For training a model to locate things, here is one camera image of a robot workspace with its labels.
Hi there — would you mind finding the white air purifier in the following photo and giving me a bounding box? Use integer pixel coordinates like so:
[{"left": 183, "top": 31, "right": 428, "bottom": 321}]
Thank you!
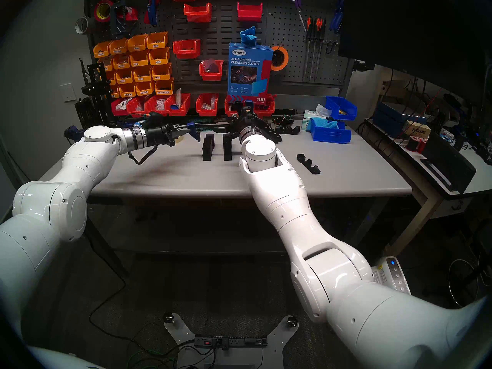
[{"left": 371, "top": 256, "right": 411, "bottom": 296}]

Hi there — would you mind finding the blue red hand tool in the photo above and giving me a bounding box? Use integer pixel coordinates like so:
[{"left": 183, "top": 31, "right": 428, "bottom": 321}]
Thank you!
[{"left": 145, "top": 0, "right": 160, "bottom": 27}]

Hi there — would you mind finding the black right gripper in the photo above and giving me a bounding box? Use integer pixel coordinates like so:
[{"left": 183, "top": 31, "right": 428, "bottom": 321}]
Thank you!
[{"left": 226, "top": 115, "right": 270, "bottom": 134}]

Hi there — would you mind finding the brown cardboard box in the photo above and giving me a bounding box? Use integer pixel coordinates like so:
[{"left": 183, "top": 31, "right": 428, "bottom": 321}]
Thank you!
[{"left": 403, "top": 121, "right": 432, "bottom": 139}]

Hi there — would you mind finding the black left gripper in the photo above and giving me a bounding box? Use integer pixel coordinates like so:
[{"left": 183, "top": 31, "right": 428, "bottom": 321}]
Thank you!
[{"left": 145, "top": 124, "right": 191, "bottom": 148}]

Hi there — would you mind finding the dark blue crate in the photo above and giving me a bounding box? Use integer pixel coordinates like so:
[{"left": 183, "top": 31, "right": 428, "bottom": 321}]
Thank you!
[{"left": 375, "top": 102, "right": 409, "bottom": 137}]

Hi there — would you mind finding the black press stand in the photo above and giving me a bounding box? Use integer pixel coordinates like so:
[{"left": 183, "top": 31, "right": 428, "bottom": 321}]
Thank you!
[{"left": 75, "top": 59, "right": 116, "bottom": 128}]

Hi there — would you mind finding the orange tape roll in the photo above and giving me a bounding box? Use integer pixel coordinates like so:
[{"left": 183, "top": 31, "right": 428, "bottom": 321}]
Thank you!
[{"left": 271, "top": 46, "right": 289, "bottom": 71}]

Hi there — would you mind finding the dark grey clamp tool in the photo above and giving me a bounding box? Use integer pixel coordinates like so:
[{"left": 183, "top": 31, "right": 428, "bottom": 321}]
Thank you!
[{"left": 111, "top": 0, "right": 128, "bottom": 30}]

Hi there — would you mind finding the blue cleaning cloths box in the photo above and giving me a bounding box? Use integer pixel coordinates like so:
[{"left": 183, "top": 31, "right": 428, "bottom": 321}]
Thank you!
[{"left": 227, "top": 43, "right": 274, "bottom": 104}]

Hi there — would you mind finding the red yellow tape roll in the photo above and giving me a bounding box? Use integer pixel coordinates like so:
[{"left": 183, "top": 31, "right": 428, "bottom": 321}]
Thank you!
[{"left": 94, "top": 0, "right": 115, "bottom": 23}]

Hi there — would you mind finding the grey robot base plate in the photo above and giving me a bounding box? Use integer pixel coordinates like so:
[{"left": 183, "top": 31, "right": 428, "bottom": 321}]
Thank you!
[{"left": 163, "top": 314, "right": 299, "bottom": 369}]

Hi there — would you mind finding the blue bar clamp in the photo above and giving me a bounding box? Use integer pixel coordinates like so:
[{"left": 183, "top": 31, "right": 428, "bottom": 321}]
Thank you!
[{"left": 187, "top": 101, "right": 256, "bottom": 142}]

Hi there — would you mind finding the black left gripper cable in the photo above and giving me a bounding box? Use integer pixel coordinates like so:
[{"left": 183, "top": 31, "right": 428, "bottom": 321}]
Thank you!
[{"left": 129, "top": 145, "right": 158, "bottom": 165}]

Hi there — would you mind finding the black keyboard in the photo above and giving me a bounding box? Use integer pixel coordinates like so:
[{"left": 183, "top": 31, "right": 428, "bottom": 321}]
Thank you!
[{"left": 421, "top": 136, "right": 477, "bottom": 194}]

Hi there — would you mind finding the black printed bracket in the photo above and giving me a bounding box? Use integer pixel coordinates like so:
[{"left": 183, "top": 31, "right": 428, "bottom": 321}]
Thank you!
[{"left": 297, "top": 154, "right": 321, "bottom": 175}]

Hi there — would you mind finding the side desk with beige legs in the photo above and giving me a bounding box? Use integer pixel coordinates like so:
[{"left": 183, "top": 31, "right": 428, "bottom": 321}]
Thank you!
[{"left": 361, "top": 118, "right": 492, "bottom": 257}]

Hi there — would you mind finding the black stool base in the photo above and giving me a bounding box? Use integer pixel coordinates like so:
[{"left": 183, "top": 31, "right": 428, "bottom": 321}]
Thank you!
[{"left": 448, "top": 253, "right": 492, "bottom": 311}]

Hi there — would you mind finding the small blue vise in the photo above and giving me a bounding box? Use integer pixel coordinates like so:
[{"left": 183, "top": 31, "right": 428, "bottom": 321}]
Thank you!
[{"left": 64, "top": 125, "right": 86, "bottom": 143}]

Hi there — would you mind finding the green white tissue box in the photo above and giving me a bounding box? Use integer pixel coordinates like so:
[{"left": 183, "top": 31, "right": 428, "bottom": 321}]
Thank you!
[{"left": 302, "top": 104, "right": 332, "bottom": 131}]

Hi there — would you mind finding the small red wire spool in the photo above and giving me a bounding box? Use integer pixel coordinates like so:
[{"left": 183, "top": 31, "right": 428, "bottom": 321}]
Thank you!
[{"left": 407, "top": 136, "right": 428, "bottom": 154}]

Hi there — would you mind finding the blue storage bin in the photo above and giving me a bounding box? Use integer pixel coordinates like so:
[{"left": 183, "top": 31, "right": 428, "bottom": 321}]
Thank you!
[
  {"left": 310, "top": 118, "right": 352, "bottom": 145},
  {"left": 326, "top": 96, "right": 357, "bottom": 121}
]

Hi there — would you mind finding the black monitor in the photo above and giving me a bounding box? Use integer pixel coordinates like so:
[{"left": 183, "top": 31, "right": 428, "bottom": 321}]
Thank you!
[{"left": 338, "top": 0, "right": 492, "bottom": 105}]

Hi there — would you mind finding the dark grey tool wall panel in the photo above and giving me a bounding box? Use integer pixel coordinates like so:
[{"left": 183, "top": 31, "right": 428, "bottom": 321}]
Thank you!
[{"left": 85, "top": 0, "right": 354, "bottom": 100}]

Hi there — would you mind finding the orange handled screwdriver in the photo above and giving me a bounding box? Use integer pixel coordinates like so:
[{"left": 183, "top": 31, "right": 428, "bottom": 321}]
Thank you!
[
  {"left": 305, "top": 18, "right": 312, "bottom": 80},
  {"left": 314, "top": 18, "right": 324, "bottom": 80}
]

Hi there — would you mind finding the black floor power strip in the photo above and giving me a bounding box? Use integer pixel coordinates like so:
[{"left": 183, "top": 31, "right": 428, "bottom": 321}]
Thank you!
[{"left": 195, "top": 336, "right": 268, "bottom": 349}]

